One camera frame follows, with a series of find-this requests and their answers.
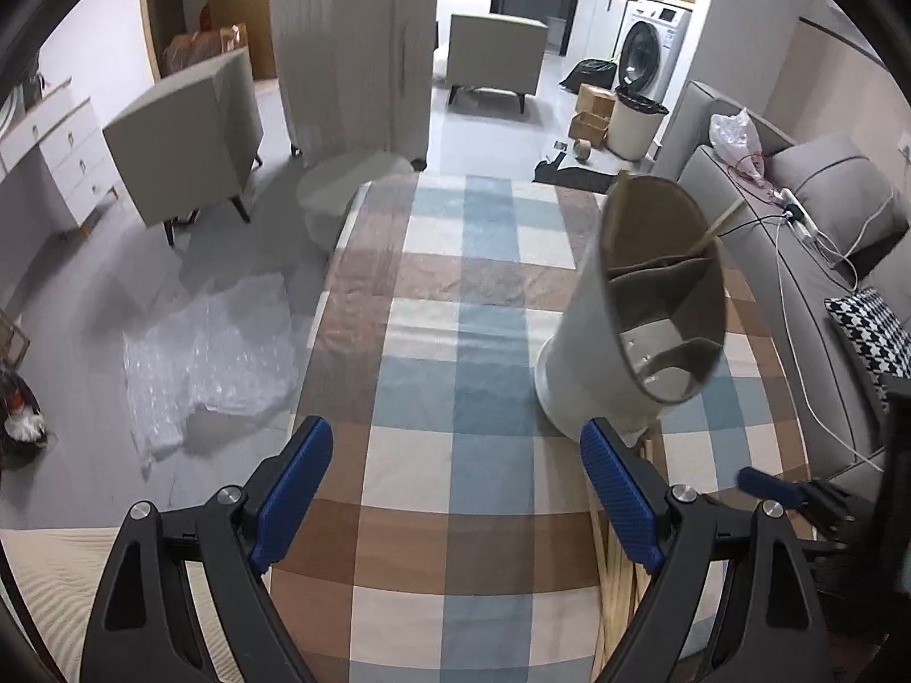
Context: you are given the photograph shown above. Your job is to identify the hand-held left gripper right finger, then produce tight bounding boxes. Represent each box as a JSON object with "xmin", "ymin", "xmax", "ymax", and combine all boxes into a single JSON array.
[{"xmin": 580, "ymin": 418, "xmax": 832, "ymax": 683}]

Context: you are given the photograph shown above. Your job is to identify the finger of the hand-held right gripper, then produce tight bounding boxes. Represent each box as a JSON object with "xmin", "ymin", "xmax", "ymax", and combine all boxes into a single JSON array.
[{"xmin": 738, "ymin": 468, "xmax": 862, "ymax": 538}]

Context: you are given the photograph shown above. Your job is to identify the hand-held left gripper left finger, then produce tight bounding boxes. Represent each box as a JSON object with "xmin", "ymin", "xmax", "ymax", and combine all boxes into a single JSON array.
[{"xmin": 80, "ymin": 416, "xmax": 334, "ymax": 683}]

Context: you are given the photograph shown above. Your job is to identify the pile of wooden chopsticks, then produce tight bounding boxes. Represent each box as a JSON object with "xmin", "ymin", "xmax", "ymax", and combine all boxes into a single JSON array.
[{"xmin": 585, "ymin": 434, "xmax": 666, "ymax": 677}]

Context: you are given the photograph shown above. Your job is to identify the grey utensil holder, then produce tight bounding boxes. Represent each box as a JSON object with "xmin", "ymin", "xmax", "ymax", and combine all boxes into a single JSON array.
[{"xmin": 535, "ymin": 174, "xmax": 728, "ymax": 446}]

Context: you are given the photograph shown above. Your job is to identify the wooden chopstick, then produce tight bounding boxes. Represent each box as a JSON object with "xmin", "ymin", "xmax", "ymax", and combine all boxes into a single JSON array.
[{"xmin": 684, "ymin": 200, "xmax": 747, "ymax": 257}]

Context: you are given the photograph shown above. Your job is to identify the grey sofa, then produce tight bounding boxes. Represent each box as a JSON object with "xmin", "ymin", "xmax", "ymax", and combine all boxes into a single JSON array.
[{"xmin": 651, "ymin": 78, "xmax": 911, "ymax": 485}]

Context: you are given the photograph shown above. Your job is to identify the bubble wrap sheet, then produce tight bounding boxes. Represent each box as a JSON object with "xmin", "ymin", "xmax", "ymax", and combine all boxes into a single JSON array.
[{"xmin": 122, "ymin": 270, "xmax": 303, "ymax": 478}]

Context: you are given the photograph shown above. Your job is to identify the checkered tablecloth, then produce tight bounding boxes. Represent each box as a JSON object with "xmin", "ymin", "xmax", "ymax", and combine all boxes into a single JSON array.
[{"xmin": 266, "ymin": 172, "xmax": 819, "ymax": 683}]

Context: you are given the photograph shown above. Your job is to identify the houndstooth pillow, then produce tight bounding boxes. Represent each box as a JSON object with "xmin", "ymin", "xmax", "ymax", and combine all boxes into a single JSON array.
[{"xmin": 824, "ymin": 288, "xmax": 911, "ymax": 378}]

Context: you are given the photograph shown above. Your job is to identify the white power strip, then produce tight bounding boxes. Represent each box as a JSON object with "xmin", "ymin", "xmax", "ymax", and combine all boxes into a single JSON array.
[{"xmin": 779, "ymin": 188, "xmax": 819, "ymax": 243}]

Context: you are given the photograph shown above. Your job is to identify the cream rug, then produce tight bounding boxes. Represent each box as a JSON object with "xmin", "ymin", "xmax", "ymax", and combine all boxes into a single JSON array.
[{"xmin": 0, "ymin": 526, "xmax": 236, "ymax": 683}]

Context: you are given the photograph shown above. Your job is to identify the dark trash bag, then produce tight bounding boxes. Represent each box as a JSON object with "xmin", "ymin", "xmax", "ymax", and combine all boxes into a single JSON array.
[{"xmin": 0, "ymin": 366, "xmax": 51, "ymax": 471}]

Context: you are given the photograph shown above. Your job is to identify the round white stool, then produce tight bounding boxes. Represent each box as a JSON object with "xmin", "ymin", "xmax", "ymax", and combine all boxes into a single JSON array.
[{"xmin": 295, "ymin": 151, "xmax": 417, "ymax": 253}]

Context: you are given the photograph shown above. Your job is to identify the grey sofa cushion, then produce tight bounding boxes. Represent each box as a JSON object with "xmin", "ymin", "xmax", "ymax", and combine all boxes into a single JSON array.
[{"xmin": 772, "ymin": 135, "xmax": 901, "ymax": 278}]

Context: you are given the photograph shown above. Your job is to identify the black cloth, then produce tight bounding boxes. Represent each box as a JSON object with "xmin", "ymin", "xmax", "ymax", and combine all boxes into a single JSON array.
[{"xmin": 534, "ymin": 157, "xmax": 620, "ymax": 193}]

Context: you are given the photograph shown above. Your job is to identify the white plastic bag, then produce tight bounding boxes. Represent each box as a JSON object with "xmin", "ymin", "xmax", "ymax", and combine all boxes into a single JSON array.
[{"xmin": 708, "ymin": 108, "xmax": 766, "ymax": 179}]

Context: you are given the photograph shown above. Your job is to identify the beige armchair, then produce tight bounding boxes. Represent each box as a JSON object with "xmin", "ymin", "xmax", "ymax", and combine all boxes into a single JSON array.
[
  {"xmin": 101, "ymin": 46, "xmax": 266, "ymax": 249},
  {"xmin": 447, "ymin": 14, "xmax": 549, "ymax": 115}
]

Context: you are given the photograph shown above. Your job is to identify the cardboard box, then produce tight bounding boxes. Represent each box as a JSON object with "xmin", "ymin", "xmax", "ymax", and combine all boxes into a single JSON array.
[
  {"xmin": 576, "ymin": 83, "xmax": 619, "ymax": 118},
  {"xmin": 567, "ymin": 110, "xmax": 613, "ymax": 150}
]

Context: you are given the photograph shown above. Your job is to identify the beige trash bin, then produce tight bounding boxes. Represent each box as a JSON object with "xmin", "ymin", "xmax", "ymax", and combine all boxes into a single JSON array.
[{"xmin": 605, "ymin": 85, "xmax": 670, "ymax": 161}]

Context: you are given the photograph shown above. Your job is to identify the white drawer cabinet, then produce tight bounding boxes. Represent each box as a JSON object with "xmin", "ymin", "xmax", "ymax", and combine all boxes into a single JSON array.
[{"xmin": 0, "ymin": 77, "xmax": 121, "ymax": 243}]

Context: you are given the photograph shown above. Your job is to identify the black garbage bag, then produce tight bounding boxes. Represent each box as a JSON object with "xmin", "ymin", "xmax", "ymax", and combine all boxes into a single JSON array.
[{"xmin": 559, "ymin": 57, "xmax": 619, "ymax": 93}]

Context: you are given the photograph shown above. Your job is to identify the brown cardboard boxes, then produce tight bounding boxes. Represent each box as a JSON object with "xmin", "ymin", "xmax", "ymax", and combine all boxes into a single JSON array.
[{"xmin": 162, "ymin": 21, "xmax": 250, "ymax": 79}]

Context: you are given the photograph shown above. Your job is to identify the white washing machine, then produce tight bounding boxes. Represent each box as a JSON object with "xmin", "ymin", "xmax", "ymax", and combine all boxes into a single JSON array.
[{"xmin": 615, "ymin": 0, "xmax": 695, "ymax": 104}]

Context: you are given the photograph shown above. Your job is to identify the white laundry cabinet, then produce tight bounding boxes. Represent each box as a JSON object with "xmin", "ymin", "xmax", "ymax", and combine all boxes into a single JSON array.
[{"xmin": 596, "ymin": 0, "xmax": 631, "ymax": 61}]

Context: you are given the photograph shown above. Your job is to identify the wooden door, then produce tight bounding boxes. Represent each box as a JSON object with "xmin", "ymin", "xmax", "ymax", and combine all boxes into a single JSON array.
[{"xmin": 242, "ymin": 0, "xmax": 300, "ymax": 83}]

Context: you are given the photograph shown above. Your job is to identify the long white cable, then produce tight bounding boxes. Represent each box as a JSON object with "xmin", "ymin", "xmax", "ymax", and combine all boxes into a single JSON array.
[{"xmin": 772, "ymin": 228, "xmax": 887, "ymax": 474}]

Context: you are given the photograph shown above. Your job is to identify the black cable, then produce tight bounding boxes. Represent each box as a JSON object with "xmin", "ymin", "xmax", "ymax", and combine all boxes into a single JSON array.
[{"xmin": 715, "ymin": 209, "xmax": 787, "ymax": 239}]

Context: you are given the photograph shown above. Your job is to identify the looped white cable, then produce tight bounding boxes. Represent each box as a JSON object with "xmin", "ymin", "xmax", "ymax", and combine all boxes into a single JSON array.
[{"xmin": 818, "ymin": 185, "xmax": 898, "ymax": 271}]

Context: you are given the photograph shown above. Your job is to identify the red cable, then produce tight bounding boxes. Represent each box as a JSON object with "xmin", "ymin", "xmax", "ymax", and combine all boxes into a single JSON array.
[{"xmin": 726, "ymin": 153, "xmax": 780, "ymax": 190}]

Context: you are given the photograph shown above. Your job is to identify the wooden frame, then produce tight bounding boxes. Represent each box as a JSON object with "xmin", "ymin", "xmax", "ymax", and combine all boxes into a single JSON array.
[{"xmin": 0, "ymin": 309, "xmax": 33, "ymax": 371}]

